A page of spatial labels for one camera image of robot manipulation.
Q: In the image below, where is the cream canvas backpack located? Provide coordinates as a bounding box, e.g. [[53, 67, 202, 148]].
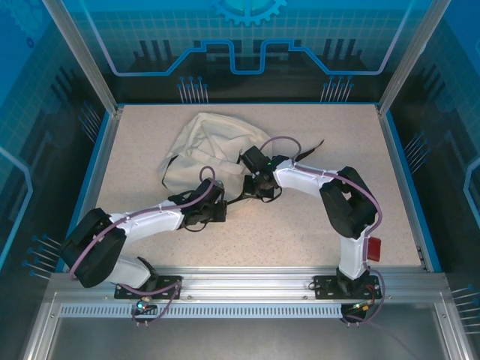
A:
[[160, 111, 326, 211]]

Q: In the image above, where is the red wallet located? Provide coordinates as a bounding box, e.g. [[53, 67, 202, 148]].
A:
[[367, 236, 383, 263]]

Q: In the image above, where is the grey metal lower tray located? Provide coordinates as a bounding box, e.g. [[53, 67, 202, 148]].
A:
[[22, 292, 472, 360]]

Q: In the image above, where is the aluminium front rail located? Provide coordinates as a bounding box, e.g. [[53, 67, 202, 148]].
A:
[[48, 265, 449, 305]]

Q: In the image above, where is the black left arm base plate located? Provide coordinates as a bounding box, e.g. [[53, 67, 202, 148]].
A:
[[114, 275, 185, 301]]

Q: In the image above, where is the grey slotted cable duct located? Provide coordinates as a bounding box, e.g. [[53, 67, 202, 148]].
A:
[[58, 304, 344, 320]]

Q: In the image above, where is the aluminium and blue side rail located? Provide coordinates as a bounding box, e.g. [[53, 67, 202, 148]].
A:
[[55, 106, 125, 273], [376, 106, 443, 273]]

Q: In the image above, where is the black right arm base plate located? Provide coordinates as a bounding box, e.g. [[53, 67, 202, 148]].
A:
[[313, 274, 382, 300]]

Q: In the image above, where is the aluminium frame post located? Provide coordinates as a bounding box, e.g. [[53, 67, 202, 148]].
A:
[[376, 0, 453, 116], [40, 0, 125, 116]]

